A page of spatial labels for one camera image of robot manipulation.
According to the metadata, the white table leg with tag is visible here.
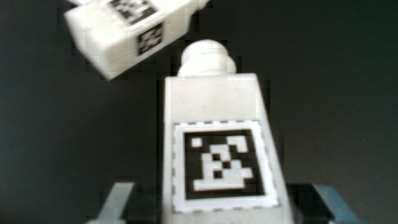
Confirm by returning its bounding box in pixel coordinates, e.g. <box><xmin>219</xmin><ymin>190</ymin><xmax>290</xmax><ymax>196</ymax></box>
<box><xmin>162</xmin><ymin>40</ymin><xmax>293</xmax><ymax>224</ymax></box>

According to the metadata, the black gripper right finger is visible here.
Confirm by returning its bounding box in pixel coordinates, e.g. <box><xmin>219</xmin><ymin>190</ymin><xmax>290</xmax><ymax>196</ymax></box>
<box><xmin>288</xmin><ymin>183</ymin><xmax>359</xmax><ymax>224</ymax></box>

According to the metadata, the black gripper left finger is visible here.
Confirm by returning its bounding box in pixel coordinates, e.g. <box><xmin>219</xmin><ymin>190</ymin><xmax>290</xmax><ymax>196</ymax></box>
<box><xmin>87</xmin><ymin>182</ymin><xmax>158</xmax><ymax>224</ymax></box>

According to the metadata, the white table leg centre right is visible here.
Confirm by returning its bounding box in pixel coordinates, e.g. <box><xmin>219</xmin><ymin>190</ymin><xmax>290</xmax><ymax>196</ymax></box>
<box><xmin>64</xmin><ymin>0</ymin><xmax>210</xmax><ymax>80</ymax></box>

